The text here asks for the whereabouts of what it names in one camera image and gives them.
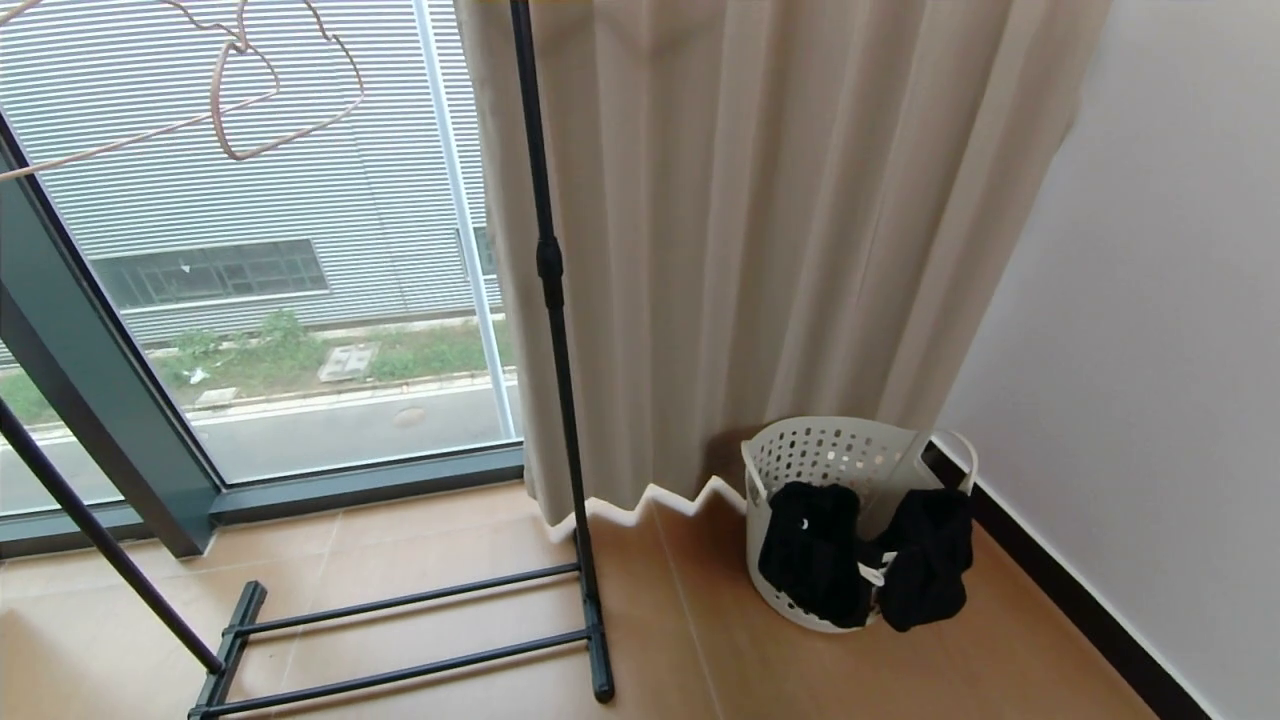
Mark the black garment with cream cord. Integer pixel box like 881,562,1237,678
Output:
757,482,883,630

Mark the pink clothes hanger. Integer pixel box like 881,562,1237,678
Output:
165,0,366,163
0,0,281,183

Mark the black clothes rack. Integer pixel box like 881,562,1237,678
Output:
0,0,616,720

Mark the white laundry basket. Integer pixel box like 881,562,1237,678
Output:
740,416,979,635

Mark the beige curtain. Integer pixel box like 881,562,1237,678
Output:
455,0,1113,531

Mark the window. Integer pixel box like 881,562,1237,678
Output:
0,0,527,561

